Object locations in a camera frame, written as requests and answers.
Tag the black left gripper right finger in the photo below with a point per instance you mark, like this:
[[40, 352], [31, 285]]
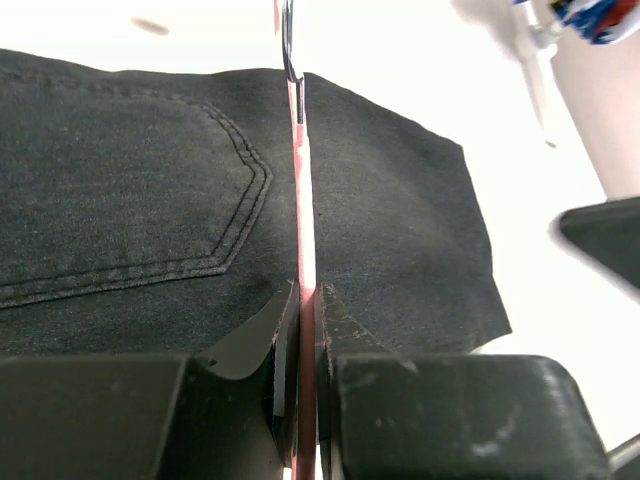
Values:
[[367, 399]]

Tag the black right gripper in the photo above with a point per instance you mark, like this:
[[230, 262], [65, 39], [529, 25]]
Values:
[[608, 234]]

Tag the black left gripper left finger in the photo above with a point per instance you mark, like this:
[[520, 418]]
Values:
[[254, 406]]

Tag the pink plastic hanger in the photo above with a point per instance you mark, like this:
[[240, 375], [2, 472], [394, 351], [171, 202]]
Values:
[[305, 455]]

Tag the black trousers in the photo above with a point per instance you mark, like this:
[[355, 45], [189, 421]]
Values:
[[156, 212]]

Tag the blue patterned garment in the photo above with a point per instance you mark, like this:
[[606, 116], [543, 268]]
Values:
[[598, 22]]

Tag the white metal clothes rack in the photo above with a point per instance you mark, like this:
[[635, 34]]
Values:
[[533, 42]]

